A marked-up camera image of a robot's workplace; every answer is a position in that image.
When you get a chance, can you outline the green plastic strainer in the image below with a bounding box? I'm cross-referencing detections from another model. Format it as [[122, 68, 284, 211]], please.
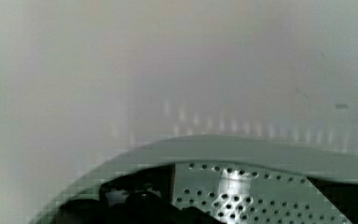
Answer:
[[29, 135, 358, 224]]

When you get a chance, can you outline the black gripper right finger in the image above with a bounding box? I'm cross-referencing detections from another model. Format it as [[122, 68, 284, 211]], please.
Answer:
[[309, 177, 358, 224]]

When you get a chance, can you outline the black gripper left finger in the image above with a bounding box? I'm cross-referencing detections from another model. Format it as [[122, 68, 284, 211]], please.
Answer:
[[55, 165, 223, 224]]

